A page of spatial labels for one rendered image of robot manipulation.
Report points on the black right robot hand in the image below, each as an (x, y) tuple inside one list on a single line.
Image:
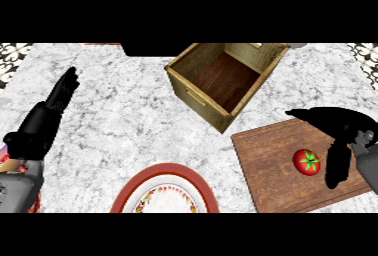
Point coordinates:
[(340, 126)]

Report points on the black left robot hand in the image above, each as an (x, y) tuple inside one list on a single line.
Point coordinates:
[(42, 121)]

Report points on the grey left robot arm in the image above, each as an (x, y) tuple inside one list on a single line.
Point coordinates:
[(17, 190)]

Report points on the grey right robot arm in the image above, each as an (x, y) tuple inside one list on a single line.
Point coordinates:
[(369, 160)]

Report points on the red tomato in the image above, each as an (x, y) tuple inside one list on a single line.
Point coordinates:
[(307, 162)]

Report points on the brown wooden cutting board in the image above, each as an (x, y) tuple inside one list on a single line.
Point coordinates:
[(290, 170)]

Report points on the tan wooden box basket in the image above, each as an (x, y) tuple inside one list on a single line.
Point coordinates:
[(227, 83)]

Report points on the black appliance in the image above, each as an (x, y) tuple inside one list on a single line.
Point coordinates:
[(149, 49)]

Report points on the red rimmed white plate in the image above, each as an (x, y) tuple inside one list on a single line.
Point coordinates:
[(166, 193)]

